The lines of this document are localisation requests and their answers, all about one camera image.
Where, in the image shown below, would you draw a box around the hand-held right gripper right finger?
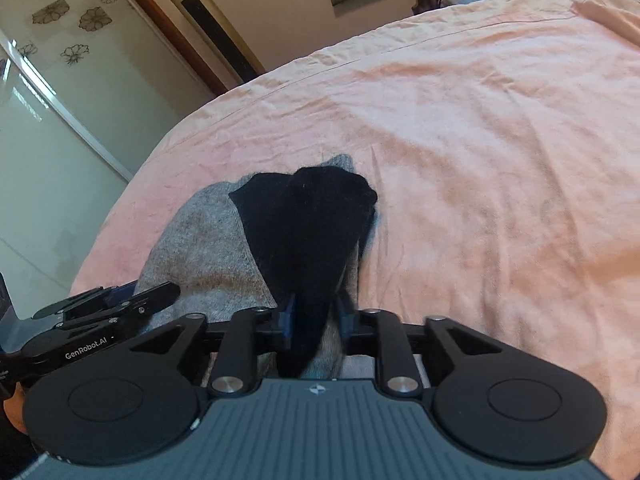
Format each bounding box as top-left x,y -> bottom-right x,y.
336,291 -> 507,397

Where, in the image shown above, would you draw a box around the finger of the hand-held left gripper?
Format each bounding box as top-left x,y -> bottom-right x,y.
32,284 -> 137,320
54,281 -> 182,333

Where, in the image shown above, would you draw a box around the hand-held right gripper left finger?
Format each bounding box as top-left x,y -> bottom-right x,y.
120,294 -> 299,397

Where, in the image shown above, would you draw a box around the person's left hand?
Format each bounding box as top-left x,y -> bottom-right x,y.
0,382 -> 30,436

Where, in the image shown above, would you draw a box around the flower-print sliding wardrobe door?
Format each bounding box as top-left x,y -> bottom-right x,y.
0,0 -> 217,322

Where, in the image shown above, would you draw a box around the pink bed sheet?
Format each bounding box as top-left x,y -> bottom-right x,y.
69,0 -> 640,473

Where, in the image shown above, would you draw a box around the gold tower fan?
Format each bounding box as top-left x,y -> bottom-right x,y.
158,0 -> 267,85

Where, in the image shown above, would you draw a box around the brown wooden door frame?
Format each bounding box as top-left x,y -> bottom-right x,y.
99,0 -> 232,97

